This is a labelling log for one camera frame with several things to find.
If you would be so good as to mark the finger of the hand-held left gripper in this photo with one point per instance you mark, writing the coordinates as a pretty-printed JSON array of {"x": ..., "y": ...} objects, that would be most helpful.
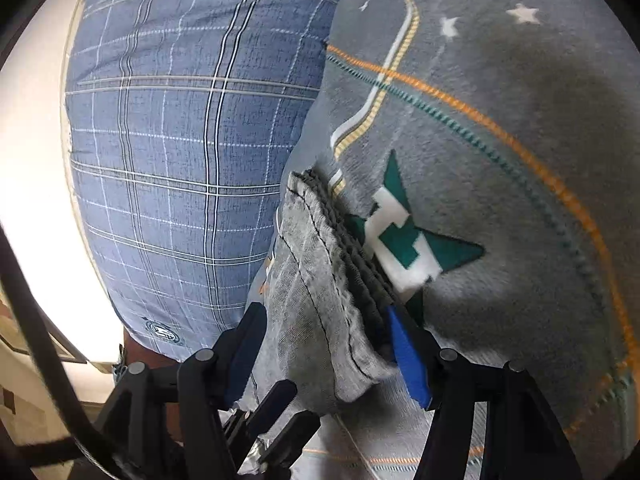
[
  {"x": 274, "y": 405},
  {"x": 295, "y": 435}
]

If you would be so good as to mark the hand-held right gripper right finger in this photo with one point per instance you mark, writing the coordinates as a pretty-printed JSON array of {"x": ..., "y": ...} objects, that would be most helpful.
[{"x": 409, "y": 365}]

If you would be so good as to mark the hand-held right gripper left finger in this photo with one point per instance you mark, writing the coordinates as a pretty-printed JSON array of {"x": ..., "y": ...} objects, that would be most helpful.
[{"x": 239, "y": 360}]

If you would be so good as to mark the grey star print blanket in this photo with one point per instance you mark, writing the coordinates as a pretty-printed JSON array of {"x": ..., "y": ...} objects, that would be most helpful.
[{"x": 500, "y": 170}]

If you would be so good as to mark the blue plaid bedsheet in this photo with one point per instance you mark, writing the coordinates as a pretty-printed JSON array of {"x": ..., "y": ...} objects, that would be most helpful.
[{"x": 185, "y": 150}]

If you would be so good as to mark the dark picture frame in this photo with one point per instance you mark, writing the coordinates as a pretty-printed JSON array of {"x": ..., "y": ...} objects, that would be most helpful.
[{"x": 60, "y": 342}]

